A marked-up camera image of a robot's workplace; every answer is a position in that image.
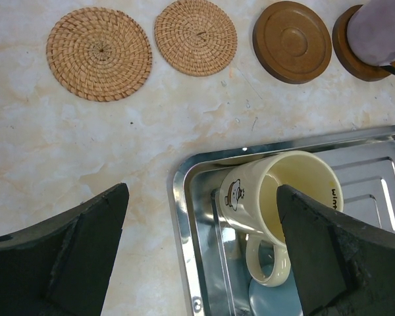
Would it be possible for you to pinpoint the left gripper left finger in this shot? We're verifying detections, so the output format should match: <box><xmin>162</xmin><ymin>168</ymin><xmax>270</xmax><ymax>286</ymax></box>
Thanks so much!
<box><xmin>0</xmin><ymin>183</ymin><xmax>129</xmax><ymax>315</ymax></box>

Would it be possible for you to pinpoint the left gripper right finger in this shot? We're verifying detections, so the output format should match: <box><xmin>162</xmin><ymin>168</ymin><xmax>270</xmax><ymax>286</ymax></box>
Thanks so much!
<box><xmin>276</xmin><ymin>185</ymin><xmax>395</xmax><ymax>315</ymax></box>

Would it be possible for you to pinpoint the white cup blue handle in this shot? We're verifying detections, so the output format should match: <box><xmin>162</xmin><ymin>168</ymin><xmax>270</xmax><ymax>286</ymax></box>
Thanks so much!
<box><xmin>249</xmin><ymin>274</ymin><xmax>303</xmax><ymax>316</ymax></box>

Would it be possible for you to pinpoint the cream yellow cup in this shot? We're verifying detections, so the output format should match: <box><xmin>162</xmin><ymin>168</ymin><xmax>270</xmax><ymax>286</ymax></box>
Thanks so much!
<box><xmin>219</xmin><ymin>151</ymin><xmax>344</xmax><ymax>287</ymax></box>

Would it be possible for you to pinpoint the dark wooden coaster front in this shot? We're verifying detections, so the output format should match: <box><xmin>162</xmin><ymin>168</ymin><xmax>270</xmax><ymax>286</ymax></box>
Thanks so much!
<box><xmin>332</xmin><ymin>5</ymin><xmax>395</xmax><ymax>82</ymax></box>

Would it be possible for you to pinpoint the dark wooden coaster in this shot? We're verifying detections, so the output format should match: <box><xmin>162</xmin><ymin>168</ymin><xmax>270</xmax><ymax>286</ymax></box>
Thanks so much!
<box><xmin>332</xmin><ymin>5</ymin><xmax>395</xmax><ymax>82</ymax></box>
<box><xmin>252</xmin><ymin>1</ymin><xmax>332</xmax><ymax>84</ymax></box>

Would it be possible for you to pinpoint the woven coaster frilled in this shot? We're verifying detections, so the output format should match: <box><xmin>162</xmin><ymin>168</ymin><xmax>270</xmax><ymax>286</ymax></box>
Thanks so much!
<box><xmin>46</xmin><ymin>7</ymin><xmax>152</xmax><ymax>102</ymax></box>

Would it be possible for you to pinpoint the dark wooden coaster back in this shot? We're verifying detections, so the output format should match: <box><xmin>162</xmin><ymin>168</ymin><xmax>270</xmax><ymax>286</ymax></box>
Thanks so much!
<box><xmin>252</xmin><ymin>1</ymin><xmax>332</xmax><ymax>84</ymax></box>

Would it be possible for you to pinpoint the purple cup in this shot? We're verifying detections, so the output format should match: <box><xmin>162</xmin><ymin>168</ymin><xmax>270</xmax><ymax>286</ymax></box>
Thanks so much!
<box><xmin>346</xmin><ymin>0</ymin><xmax>395</xmax><ymax>75</ymax></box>

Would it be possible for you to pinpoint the woven coaster smooth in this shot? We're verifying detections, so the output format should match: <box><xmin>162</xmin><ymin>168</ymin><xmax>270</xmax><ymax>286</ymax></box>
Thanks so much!
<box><xmin>154</xmin><ymin>1</ymin><xmax>238</xmax><ymax>76</ymax></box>

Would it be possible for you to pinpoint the metal tray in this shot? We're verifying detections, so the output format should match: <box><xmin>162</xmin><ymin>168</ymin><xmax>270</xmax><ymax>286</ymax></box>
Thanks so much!
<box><xmin>172</xmin><ymin>125</ymin><xmax>395</xmax><ymax>315</ymax></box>

